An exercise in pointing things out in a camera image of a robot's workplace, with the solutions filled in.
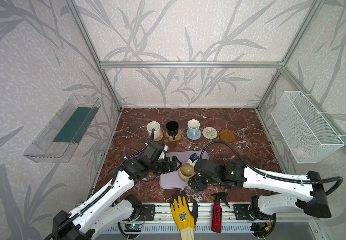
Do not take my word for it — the grey round coaster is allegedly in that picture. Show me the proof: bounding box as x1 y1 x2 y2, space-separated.
186 131 201 141

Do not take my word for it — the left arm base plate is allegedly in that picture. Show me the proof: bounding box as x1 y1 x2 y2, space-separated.
137 204 156 221

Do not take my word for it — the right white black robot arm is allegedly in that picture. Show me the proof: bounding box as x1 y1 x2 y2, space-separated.
188 154 332 220

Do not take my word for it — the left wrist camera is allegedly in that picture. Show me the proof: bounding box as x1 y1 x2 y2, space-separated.
159 144 168 160

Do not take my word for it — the yellow black work glove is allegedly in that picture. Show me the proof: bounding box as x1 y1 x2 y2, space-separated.
170 191 198 240

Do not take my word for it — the black mug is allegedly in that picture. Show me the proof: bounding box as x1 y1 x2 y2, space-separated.
166 121 179 138

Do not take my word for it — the woven tan round coaster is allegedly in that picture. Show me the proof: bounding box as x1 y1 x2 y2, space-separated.
155 132 164 142

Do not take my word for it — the cream woven round coaster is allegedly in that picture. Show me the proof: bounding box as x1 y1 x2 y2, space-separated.
202 127 218 140

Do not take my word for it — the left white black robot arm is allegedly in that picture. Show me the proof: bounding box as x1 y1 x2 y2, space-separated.
46 142 182 240

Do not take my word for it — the white mug blue handle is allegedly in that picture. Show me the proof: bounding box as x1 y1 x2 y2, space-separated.
187 119 200 137

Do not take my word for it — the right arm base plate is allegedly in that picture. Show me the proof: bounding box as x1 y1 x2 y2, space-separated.
233 203 276 221

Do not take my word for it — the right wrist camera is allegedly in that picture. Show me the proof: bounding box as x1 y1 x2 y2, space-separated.
188 153 199 167

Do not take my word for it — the beige yellow mug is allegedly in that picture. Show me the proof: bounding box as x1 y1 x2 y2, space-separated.
178 162 195 183

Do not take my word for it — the white speckled mug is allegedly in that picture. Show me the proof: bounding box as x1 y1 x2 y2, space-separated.
147 121 163 140

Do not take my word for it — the pink object in basket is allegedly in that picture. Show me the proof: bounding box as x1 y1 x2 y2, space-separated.
292 147 309 158

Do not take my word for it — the red spray bottle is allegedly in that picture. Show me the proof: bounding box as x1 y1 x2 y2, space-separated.
211 192 230 233

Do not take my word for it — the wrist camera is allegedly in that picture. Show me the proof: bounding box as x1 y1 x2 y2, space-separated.
188 153 199 167
159 144 168 160

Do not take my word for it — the white wire mesh basket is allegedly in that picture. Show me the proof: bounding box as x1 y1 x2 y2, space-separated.
271 91 345 164

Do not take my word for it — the clear plastic wall bin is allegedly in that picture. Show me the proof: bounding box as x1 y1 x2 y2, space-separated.
23 94 101 163

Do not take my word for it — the brown wooden round coaster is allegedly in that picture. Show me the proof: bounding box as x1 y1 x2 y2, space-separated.
219 129 235 143

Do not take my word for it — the green circuit board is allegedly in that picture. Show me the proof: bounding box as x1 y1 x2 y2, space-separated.
125 223 143 232

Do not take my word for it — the cork flower coaster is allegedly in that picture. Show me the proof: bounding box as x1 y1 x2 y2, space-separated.
165 129 182 142

